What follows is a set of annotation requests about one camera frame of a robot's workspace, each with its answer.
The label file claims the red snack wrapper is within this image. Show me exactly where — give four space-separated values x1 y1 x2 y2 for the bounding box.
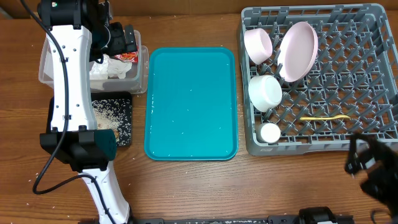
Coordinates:
114 52 139 63

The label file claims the white napkin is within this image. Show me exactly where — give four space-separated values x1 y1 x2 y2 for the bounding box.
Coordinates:
90 55 132 80

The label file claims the yellow plastic spoon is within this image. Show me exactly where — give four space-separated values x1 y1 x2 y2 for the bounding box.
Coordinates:
299 114 351 121

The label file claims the small white cup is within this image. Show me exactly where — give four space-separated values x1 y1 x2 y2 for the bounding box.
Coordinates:
256 123 281 144

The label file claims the brown food scrap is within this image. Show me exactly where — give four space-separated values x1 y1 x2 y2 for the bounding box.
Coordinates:
113 129 119 141

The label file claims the cream green bowl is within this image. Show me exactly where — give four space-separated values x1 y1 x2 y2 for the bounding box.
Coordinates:
248 75 282 112

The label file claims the large white plate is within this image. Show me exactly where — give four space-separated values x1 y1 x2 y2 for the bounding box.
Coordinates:
277 22 318 82

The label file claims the pink bowl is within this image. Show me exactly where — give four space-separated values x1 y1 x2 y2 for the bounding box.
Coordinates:
244 28 273 65

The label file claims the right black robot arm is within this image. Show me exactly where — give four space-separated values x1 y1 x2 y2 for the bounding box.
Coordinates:
345 133 397 223

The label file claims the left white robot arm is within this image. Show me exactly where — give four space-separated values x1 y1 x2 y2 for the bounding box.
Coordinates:
34 0 137 223

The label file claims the black waste tray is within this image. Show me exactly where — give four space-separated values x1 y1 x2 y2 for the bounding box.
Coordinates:
40 90 132 151

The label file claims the grey dishwasher rack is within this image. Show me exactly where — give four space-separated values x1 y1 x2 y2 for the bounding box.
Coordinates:
238 3 397 156

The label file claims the clear plastic bin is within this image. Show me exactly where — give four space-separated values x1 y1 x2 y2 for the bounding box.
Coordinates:
39 30 149 94

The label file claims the spilled white rice pile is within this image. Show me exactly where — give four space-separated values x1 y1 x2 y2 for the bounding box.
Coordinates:
92 98 132 147

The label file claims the teal plastic tray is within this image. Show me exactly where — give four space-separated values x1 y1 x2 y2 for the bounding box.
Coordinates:
144 47 239 161

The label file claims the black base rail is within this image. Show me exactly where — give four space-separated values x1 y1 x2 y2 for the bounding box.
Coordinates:
77 207 355 224

